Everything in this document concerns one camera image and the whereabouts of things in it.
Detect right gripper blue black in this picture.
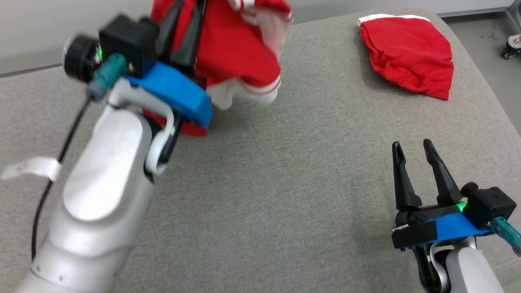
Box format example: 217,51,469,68
392,138,495,251

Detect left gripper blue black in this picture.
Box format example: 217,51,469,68
63,0,213,129

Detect red white basketball jersey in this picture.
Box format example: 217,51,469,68
140,0,293,137

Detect plain red shorts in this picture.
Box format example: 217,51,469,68
358,14,454,101

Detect black castor wheel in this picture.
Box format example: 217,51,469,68
501,35,521,59

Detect left arm black teal-plug cable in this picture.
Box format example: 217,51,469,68
31,53,127,262

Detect arm black teal-plug cable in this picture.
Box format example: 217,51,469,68
31,53,127,262
490,217,521,257

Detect right arm black teal-plug cable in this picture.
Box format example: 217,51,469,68
490,217,521,257

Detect white paper cable tag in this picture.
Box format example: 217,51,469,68
1,157,61,182

